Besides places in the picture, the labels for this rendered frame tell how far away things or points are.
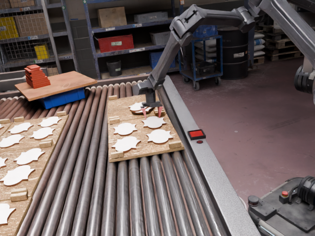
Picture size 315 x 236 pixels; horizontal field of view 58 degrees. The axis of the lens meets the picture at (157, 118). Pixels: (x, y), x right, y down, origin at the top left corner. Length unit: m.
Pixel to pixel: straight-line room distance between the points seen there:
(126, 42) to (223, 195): 4.91
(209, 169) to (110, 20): 4.80
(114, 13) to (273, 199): 4.52
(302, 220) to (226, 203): 1.03
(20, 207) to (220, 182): 0.74
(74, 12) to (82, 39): 0.52
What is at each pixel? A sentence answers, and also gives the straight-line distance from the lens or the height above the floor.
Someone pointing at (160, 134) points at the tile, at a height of 0.95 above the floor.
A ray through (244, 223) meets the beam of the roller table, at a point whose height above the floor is 0.92.
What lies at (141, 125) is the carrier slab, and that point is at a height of 0.94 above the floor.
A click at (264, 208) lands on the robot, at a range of 2.03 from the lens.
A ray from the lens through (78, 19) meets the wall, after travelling 6.33.
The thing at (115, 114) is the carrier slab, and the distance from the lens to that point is 1.81.
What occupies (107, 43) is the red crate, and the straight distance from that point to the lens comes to 5.72.
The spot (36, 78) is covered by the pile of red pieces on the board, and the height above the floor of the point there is 1.11.
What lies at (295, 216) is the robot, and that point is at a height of 0.26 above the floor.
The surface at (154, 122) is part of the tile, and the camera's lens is 1.57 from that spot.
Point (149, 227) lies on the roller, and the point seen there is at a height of 0.92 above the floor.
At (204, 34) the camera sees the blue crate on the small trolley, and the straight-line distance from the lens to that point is 4.86.
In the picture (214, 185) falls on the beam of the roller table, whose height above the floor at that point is 0.92.
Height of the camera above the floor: 1.60
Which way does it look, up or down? 24 degrees down
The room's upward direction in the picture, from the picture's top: 6 degrees counter-clockwise
